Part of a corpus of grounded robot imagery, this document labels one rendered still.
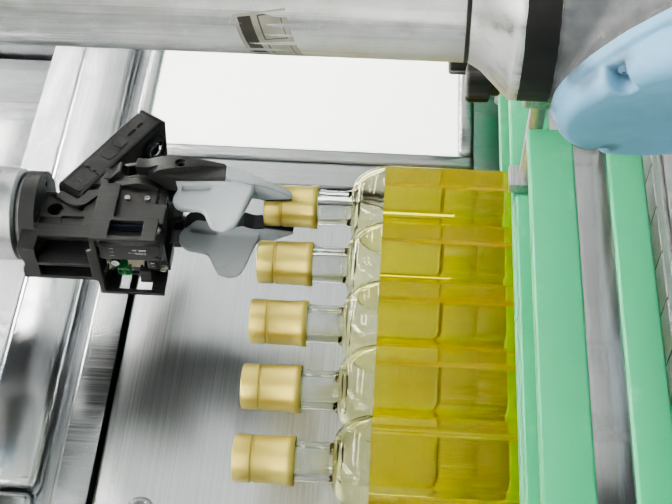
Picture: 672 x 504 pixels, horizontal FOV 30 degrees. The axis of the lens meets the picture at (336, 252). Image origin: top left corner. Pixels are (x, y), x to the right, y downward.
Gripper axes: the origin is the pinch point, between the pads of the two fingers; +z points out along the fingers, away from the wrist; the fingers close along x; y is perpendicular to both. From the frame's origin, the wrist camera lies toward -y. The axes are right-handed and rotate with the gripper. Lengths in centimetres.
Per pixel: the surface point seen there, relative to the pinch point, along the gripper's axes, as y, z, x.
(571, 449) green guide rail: 29.0, 20.5, 12.9
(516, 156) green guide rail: -2.9, 19.2, 3.9
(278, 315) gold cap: 12.1, 1.3, 1.4
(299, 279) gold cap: 7.4, 2.4, -0.1
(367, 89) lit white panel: -26.6, 6.3, -12.1
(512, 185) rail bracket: 1.0, 18.6, 4.8
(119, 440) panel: 15.2, -12.3, -13.0
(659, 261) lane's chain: 14.0, 27.2, 12.4
